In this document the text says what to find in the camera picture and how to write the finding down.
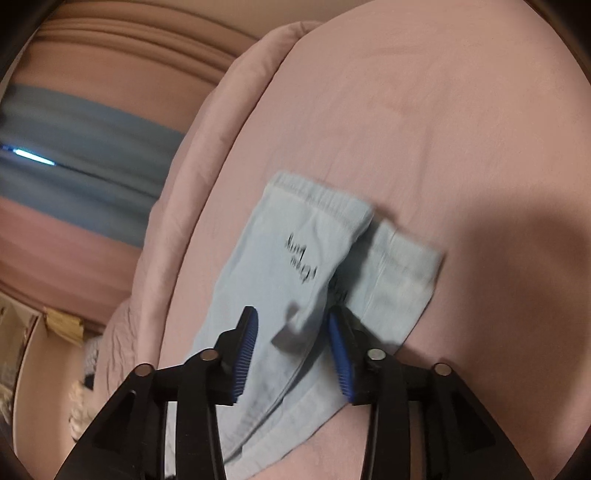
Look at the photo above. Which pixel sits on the pink bed sheet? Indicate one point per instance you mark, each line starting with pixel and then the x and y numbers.
pixel 415 138

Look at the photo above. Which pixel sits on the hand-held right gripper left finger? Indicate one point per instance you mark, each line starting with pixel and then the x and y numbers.
pixel 244 356

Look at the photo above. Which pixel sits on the light blue denim pants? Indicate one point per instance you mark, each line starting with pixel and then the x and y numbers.
pixel 277 258

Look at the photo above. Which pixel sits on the white crumpled cloth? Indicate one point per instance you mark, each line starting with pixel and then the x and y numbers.
pixel 81 410

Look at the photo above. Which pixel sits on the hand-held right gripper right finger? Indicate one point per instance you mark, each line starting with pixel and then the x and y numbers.
pixel 340 361

